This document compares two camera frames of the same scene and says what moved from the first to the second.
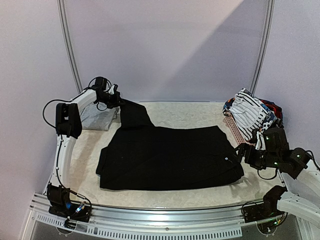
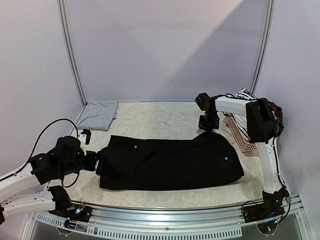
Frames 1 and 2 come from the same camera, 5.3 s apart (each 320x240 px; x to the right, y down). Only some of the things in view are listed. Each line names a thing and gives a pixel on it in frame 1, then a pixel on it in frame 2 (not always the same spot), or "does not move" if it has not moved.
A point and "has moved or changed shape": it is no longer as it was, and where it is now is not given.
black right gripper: [244, 153] -> [207, 122]
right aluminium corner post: [271, 6] does not move
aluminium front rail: [222, 222] does not move
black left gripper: [117, 99] -> [92, 160]
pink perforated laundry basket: [238, 135] does not move
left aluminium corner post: [68, 40] does not move
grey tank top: [93, 118] does not move
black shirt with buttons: [142, 156] has moved or changed shape
